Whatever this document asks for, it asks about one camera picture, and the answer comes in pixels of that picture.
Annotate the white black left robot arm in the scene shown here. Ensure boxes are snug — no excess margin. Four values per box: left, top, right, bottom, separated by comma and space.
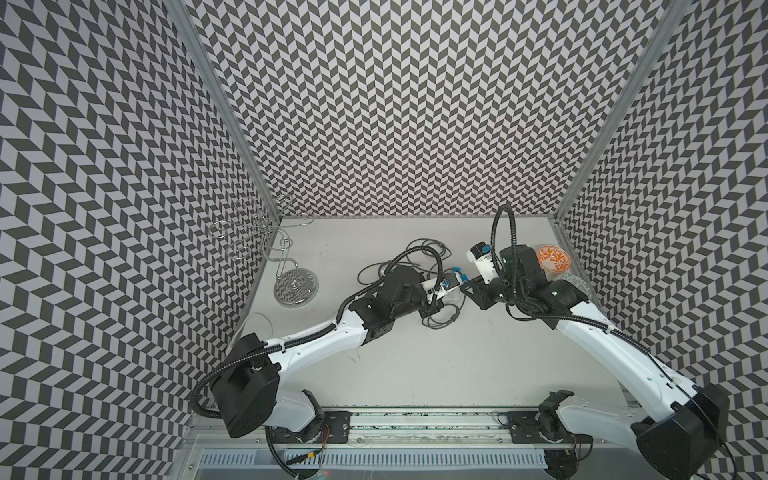
187, 245, 444, 442

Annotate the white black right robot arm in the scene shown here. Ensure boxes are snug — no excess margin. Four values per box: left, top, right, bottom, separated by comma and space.
461, 204, 734, 479

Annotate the orange patterned bowl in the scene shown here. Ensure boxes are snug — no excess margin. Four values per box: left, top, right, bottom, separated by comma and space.
536, 245, 573, 274

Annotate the green patterned bowl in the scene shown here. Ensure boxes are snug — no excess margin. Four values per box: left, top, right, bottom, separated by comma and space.
558, 272, 593, 297

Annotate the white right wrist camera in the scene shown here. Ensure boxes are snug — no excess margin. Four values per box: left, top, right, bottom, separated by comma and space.
466, 242, 498, 284

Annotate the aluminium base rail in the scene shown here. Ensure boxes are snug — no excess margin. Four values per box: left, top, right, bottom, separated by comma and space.
167, 407, 697, 480

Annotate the chrome wire jewelry stand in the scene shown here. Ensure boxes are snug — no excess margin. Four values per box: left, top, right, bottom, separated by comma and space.
205, 196, 319, 308

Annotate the thin white power strip cord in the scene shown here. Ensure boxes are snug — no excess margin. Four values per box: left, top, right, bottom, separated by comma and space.
230, 311, 277, 349

